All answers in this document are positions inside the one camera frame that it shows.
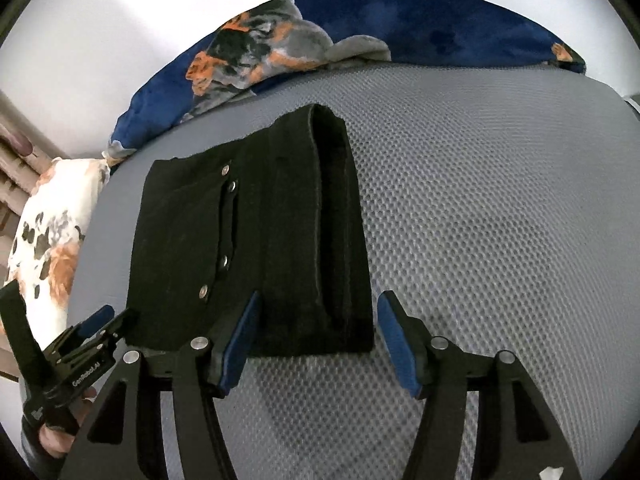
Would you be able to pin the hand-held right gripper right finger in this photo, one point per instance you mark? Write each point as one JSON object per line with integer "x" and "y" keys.
{"x": 395, "y": 345}

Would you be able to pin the white floral pillow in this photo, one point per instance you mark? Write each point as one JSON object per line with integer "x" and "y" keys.
{"x": 50, "y": 240}

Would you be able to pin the brown pleated curtain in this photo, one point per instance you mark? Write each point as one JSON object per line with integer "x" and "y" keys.
{"x": 20, "y": 160}

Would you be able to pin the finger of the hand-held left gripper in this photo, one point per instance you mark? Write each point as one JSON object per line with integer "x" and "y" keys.
{"x": 120, "y": 322}
{"x": 96, "y": 320}

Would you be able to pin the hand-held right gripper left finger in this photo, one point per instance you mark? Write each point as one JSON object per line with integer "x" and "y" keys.
{"x": 240, "y": 340}

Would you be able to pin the black pants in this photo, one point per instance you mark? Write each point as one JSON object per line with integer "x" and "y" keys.
{"x": 280, "y": 235}

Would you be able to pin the grey mesh mat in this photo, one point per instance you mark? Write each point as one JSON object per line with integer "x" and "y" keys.
{"x": 475, "y": 210}

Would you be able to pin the person's left hand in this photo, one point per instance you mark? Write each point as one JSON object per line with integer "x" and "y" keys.
{"x": 52, "y": 442}

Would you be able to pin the navy floral blanket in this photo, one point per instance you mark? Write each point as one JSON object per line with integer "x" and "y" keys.
{"x": 425, "y": 25}

